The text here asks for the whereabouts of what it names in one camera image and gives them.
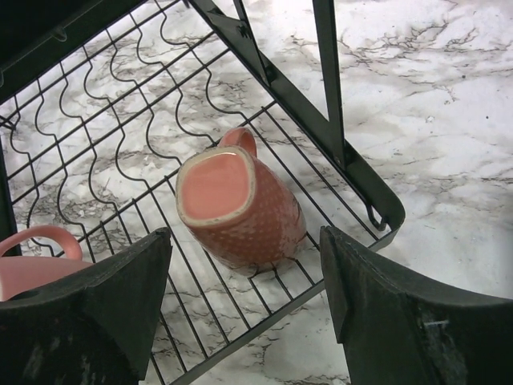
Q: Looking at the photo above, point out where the pink printed coffee mug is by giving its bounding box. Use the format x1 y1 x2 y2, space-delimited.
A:
176 127 307 271

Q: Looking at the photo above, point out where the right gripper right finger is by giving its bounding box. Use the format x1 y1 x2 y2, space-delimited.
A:
320 226 512 385

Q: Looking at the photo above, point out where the plain pink mug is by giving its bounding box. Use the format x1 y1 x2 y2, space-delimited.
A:
1 225 92 302

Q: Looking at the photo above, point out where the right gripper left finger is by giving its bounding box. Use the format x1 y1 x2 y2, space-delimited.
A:
1 227 172 384

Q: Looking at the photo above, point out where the black wire dish rack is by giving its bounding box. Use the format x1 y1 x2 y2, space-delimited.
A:
1 1 402 384

